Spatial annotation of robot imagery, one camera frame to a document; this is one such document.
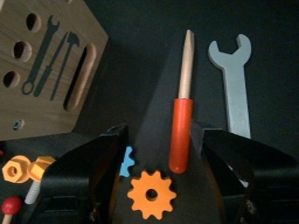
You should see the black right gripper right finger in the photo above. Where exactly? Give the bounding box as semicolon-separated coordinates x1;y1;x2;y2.
190;120;299;224

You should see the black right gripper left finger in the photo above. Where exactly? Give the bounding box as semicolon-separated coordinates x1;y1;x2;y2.
21;123;130;224

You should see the orange-headed toy bolt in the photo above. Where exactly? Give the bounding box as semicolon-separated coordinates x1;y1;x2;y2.
23;155;57;206

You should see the blue wooden toy gear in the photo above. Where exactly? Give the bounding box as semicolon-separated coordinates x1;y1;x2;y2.
118;145;136;178

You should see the orange wooden hex nut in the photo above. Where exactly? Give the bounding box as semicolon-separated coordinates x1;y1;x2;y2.
1;155;33;185

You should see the orange wooden toy gear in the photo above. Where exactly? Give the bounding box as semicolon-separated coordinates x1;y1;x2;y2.
126;170;178;221

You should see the red-headed wooden toy peg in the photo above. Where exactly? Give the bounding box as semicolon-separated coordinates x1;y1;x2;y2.
0;195;24;224

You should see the grey wooden toy wrench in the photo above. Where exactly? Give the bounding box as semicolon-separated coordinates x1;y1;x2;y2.
207;33;252;140

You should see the wooden toy toolbox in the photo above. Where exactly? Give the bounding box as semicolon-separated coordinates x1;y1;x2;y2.
0;0;110;142

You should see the red-handled wooden toy screwdriver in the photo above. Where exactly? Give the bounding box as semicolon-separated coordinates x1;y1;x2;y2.
168;29;196;175

